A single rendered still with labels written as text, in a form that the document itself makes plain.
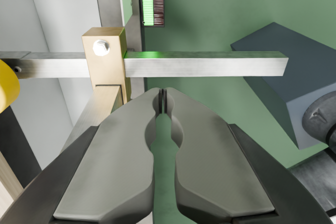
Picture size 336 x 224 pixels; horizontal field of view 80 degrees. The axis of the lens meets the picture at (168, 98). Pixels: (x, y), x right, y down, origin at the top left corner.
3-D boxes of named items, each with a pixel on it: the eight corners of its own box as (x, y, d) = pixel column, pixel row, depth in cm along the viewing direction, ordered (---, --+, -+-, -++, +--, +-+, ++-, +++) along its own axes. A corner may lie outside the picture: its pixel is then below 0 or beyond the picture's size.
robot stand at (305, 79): (273, 21, 109) (373, 66, 58) (283, 59, 121) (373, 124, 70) (230, 44, 114) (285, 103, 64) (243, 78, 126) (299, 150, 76)
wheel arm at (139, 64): (276, 47, 33) (291, 57, 29) (270, 67, 35) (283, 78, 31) (1, 48, 31) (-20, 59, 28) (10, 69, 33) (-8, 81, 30)
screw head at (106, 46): (108, 39, 26) (106, 42, 25) (111, 54, 27) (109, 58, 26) (92, 39, 26) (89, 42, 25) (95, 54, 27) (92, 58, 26)
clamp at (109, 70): (128, 26, 30) (123, 35, 26) (135, 101, 38) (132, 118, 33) (87, 26, 30) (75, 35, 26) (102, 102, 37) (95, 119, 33)
